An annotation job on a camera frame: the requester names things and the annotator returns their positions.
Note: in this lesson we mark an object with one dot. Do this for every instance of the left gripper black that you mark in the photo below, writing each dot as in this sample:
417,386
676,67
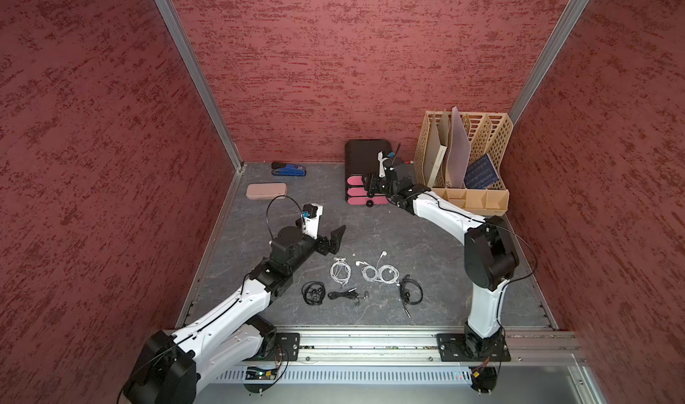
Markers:
334,243

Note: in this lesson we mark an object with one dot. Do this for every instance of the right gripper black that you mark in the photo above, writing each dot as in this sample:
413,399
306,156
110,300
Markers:
372,183

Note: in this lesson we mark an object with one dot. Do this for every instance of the pink drawer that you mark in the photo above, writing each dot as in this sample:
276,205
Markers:
359,192
367,201
355,181

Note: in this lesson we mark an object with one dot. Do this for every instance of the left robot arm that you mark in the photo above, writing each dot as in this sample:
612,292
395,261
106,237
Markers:
175,367

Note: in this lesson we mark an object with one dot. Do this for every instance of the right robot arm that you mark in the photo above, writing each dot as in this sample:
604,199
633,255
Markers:
490,254

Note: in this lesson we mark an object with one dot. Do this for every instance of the white earphones left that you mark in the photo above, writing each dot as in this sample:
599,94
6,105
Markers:
340,271

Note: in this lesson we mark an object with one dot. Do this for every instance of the white earphones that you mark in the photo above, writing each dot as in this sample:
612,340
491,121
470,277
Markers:
386,273
340,271
369,272

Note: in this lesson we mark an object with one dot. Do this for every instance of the black drawer cabinet shell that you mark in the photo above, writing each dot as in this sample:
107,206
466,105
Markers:
360,155

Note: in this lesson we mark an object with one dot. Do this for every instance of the white earphones middle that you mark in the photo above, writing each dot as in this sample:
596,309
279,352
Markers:
369,272

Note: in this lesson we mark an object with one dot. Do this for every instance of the white earphones right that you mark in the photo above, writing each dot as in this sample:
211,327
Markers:
386,273

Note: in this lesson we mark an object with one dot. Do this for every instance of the black earphones middle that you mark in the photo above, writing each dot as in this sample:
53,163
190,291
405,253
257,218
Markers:
351,294

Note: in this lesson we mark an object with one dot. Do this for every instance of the black earphones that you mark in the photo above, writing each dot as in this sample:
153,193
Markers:
411,293
351,294
313,293

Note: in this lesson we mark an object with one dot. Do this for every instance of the black earphones left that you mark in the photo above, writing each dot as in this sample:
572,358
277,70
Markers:
313,293

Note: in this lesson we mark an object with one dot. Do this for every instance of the black earphones right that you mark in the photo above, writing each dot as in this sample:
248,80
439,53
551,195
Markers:
411,293

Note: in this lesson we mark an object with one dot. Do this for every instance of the white booklet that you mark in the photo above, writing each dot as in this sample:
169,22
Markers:
433,169

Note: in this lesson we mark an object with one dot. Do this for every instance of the beige file organizer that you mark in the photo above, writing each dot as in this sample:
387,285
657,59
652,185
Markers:
488,133

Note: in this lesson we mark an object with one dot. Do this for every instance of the translucent plastic folder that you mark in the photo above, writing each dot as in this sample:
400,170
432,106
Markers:
458,152

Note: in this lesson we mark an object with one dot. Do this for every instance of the blue stapler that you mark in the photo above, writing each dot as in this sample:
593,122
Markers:
280,169

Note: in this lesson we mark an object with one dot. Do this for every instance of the pink pencil case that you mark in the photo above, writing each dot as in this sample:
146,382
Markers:
266,191

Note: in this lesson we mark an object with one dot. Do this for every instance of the dark blue notebook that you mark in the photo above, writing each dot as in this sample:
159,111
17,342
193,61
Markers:
481,174

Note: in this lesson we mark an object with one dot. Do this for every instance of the vented metal strip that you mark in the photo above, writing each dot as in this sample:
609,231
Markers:
378,375

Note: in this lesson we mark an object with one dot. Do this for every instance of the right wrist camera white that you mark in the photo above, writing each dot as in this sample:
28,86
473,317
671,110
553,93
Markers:
386,160

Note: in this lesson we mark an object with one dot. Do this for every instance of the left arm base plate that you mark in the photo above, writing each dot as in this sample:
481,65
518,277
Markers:
280,345

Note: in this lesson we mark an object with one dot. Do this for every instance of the aluminium front rail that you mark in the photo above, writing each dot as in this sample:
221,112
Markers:
417,346

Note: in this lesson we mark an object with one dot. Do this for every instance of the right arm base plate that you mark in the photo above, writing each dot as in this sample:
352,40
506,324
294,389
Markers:
452,347

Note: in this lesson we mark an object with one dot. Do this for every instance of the right corner aluminium post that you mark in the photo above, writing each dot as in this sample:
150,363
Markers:
565,25

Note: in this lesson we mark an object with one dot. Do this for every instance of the corner aluminium post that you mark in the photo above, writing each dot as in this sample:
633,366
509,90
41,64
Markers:
565,25
179,36

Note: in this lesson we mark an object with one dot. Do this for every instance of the left corner aluminium post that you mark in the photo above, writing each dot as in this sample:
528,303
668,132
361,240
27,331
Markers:
179,36

